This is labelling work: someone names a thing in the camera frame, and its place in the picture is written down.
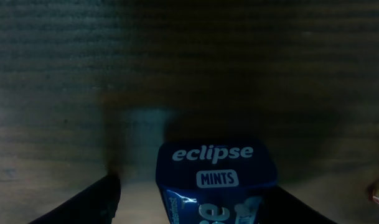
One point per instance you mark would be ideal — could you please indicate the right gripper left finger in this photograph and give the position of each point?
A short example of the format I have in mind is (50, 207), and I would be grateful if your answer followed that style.
(92, 205)

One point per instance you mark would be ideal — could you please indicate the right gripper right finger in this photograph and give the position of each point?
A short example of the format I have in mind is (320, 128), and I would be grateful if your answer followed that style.
(288, 211)

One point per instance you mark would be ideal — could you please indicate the blue candy pack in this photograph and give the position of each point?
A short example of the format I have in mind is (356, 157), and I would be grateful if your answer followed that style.
(214, 193)

